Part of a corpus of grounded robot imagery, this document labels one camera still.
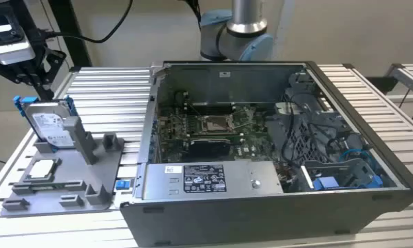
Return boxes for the hard disk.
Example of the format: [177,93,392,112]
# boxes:
[12,95,77,149]

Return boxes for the grey disk bay cage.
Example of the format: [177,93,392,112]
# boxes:
[265,72,398,193]

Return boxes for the silver CPU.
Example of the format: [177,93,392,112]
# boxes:
[26,159,61,180]

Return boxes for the grey parts rack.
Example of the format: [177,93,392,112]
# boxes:
[0,116,125,216]

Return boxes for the CPU socket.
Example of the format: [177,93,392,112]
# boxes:
[198,115,237,135]

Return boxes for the black graphics card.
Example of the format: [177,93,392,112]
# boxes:
[188,138,232,159]

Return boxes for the green motherboard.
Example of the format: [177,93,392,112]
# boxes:
[156,102,282,163]

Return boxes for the silver power supply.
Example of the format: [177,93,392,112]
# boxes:
[142,161,285,201]

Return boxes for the black PC case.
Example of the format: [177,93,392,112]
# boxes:
[118,60,413,247]

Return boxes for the blue carrier in bay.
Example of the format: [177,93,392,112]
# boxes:
[312,177,340,191]

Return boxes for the neighbouring metal slat table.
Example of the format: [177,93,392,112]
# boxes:
[366,63,413,104]

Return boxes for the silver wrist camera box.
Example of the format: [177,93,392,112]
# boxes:
[0,0,36,65]

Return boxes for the black frame post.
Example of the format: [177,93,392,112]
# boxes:
[46,0,93,68]

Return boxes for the thin black wire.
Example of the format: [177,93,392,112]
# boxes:
[281,94,317,166]

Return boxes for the pale blue wire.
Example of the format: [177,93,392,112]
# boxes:
[337,147,384,187]

